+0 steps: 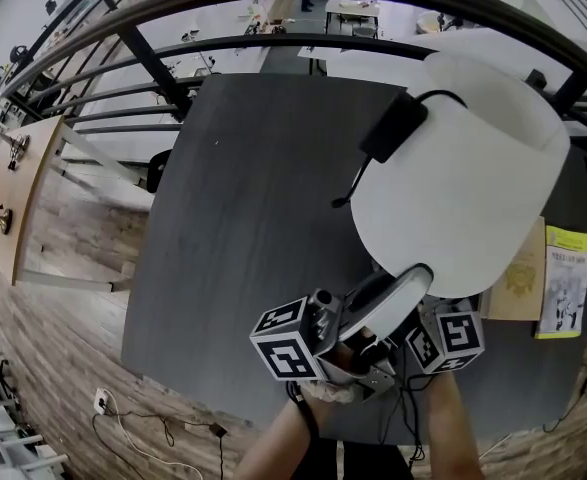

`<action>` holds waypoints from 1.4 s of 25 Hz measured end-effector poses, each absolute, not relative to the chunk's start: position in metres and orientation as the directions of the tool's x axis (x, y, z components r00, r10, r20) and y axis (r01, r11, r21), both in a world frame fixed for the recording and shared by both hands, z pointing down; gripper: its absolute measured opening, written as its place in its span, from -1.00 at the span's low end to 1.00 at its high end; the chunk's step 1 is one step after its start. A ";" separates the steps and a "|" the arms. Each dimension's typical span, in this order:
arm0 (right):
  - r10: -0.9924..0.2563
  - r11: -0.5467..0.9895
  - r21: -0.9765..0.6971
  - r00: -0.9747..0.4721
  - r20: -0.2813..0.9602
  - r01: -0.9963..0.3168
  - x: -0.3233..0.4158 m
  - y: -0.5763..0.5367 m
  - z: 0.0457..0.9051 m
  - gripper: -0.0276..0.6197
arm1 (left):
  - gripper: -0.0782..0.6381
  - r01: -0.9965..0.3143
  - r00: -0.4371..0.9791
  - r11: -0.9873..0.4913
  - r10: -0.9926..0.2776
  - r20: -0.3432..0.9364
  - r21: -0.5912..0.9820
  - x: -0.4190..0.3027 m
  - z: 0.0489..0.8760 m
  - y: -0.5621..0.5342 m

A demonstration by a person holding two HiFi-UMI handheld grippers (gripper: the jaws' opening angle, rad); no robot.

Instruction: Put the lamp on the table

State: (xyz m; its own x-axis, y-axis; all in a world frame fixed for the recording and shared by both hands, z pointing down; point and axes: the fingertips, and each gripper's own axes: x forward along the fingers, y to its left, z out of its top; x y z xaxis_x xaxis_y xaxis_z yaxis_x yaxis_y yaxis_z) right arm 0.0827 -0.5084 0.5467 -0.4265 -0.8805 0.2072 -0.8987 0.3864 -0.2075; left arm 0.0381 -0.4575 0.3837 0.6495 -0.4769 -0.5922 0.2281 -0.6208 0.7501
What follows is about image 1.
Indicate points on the white metal rack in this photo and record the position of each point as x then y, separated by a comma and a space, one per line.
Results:
13, 448

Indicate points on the black metal railing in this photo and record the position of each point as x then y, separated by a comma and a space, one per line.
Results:
163, 68

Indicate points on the white power strip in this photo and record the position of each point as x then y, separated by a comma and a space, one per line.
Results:
101, 400

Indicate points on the black lamp power adapter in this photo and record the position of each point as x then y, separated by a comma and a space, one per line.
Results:
393, 128

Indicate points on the dark grey table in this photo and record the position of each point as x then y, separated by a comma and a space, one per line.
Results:
253, 228

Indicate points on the person's left hand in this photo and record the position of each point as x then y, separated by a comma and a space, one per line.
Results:
351, 358

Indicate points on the person's dark trousers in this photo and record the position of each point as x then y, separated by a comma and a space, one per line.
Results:
368, 463

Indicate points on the beige hardcover book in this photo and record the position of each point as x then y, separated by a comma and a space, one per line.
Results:
520, 278

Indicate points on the person's right forearm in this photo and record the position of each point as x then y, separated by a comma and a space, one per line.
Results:
453, 428

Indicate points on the black chair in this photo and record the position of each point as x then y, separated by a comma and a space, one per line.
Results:
159, 168

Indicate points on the light wooden desk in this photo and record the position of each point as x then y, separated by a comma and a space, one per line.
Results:
8, 198

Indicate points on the yellow and white magazine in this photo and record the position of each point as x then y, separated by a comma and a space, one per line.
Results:
565, 283

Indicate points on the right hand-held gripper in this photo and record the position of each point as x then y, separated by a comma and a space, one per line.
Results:
455, 335

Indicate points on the person's left forearm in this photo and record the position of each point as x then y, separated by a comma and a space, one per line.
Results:
278, 448

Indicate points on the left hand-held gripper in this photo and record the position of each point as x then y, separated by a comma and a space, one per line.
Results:
285, 350

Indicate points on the black wristband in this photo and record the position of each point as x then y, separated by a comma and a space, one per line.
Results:
307, 410

